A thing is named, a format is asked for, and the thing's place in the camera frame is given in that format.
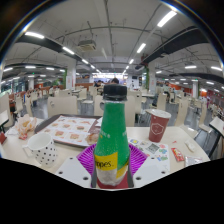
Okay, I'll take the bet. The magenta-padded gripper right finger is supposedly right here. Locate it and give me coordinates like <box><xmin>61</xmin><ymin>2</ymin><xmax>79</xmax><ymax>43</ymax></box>
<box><xmin>127</xmin><ymin>143</ymin><xmax>168</xmax><ymax>189</ymax></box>

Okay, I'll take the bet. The crumpled paper food wrapper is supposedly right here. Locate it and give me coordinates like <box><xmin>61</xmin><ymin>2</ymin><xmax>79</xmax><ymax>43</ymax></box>
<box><xmin>13</xmin><ymin>113</ymin><xmax>38</xmax><ymax>140</ymax></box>

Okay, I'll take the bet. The colourful printed leaflet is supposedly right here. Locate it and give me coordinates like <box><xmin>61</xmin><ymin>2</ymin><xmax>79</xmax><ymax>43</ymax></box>
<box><xmin>128</xmin><ymin>137</ymin><xmax>171</xmax><ymax>164</ymax></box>

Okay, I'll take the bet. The group of beige chairs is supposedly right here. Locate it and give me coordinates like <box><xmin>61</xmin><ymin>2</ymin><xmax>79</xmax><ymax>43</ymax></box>
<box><xmin>0</xmin><ymin>84</ymin><xmax>224</xmax><ymax>134</ymax></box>

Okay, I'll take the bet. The red sauce packet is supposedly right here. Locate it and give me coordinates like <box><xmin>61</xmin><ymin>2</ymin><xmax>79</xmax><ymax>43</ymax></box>
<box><xmin>170</xmin><ymin>147</ymin><xmax>185</xmax><ymax>163</ymax></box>
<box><xmin>0</xmin><ymin>132</ymin><xmax>8</xmax><ymax>145</ymax></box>

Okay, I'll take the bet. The brown food tray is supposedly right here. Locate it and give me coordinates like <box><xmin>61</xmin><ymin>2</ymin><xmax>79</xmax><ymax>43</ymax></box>
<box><xmin>34</xmin><ymin>114</ymin><xmax>103</xmax><ymax>148</ymax></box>

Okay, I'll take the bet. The beige chair with round hole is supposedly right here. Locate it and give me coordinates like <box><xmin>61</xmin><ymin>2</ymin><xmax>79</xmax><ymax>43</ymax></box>
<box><xmin>46</xmin><ymin>95</ymin><xmax>79</xmax><ymax>118</ymax></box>
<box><xmin>94</xmin><ymin>94</ymin><xmax>137</xmax><ymax>127</ymax></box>

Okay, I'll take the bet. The group of ceiling lights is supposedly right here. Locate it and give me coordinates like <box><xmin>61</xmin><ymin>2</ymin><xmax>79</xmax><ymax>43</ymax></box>
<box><xmin>2</xmin><ymin>9</ymin><xmax>224</xmax><ymax>88</ymax></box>

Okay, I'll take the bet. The white dining table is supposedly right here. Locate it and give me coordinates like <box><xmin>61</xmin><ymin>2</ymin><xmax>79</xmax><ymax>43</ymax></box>
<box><xmin>208</xmin><ymin>115</ymin><xmax>224</xmax><ymax>158</ymax></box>

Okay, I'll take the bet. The clear plastic bag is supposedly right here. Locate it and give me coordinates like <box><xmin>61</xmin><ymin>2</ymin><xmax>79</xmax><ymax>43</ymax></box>
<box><xmin>184</xmin><ymin>154</ymin><xmax>204</xmax><ymax>167</ymax></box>

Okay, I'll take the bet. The white paper napkin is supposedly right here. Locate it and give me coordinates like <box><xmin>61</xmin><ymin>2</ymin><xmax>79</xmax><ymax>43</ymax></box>
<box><xmin>94</xmin><ymin>116</ymin><xmax>103</xmax><ymax>128</ymax></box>

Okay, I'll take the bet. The white polka-dot mug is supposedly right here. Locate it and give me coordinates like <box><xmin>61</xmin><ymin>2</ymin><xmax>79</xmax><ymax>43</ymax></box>
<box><xmin>21</xmin><ymin>132</ymin><xmax>59</xmax><ymax>168</ymax></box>

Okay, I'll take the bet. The ceiling air conditioner unit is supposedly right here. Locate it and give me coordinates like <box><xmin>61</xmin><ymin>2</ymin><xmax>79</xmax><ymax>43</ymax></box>
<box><xmin>77</xmin><ymin>39</ymin><xmax>98</xmax><ymax>52</ymax></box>

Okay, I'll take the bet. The red paper cup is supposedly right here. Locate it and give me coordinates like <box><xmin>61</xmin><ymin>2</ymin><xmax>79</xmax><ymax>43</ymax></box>
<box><xmin>145</xmin><ymin>108</ymin><xmax>172</xmax><ymax>144</ymax></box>

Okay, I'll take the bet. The small white packet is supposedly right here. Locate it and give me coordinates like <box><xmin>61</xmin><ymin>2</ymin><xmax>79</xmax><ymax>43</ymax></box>
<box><xmin>184</xmin><ymin>139</ymin><xmax>197</xmax><ymax>153</ymax></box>

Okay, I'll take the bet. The green drink bottle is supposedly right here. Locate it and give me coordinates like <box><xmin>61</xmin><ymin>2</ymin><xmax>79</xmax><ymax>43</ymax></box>
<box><xmin>93</xmin><ymin>83</ymin><xmax>132</xmax><ymax>190</ymax></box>

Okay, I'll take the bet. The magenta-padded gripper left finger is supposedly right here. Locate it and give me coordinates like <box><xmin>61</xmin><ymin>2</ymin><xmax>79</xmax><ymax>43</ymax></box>
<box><xmin>54</xmin><ymin>143</ymin><xmax>98</xmax><ymax>189</ymax></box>

